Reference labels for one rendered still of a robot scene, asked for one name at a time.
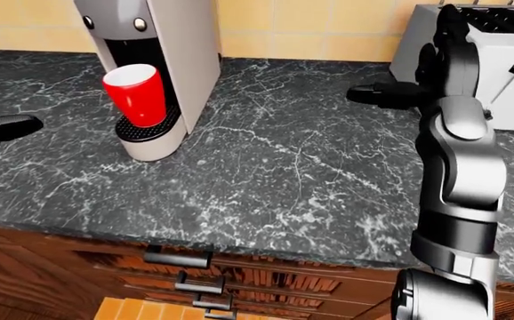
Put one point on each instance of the white toaster black slots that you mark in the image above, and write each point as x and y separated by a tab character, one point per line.
512	100

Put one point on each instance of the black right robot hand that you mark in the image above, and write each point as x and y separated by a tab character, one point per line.
399	95

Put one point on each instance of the red mug white inside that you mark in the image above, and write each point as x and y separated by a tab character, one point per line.
139	96

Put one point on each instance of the brown wooden drawer cabinet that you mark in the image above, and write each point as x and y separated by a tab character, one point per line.
39	273

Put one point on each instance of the grey capsule coffee machine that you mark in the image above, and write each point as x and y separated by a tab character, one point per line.
195	50

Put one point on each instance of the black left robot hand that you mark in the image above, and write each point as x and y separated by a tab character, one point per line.
3	130

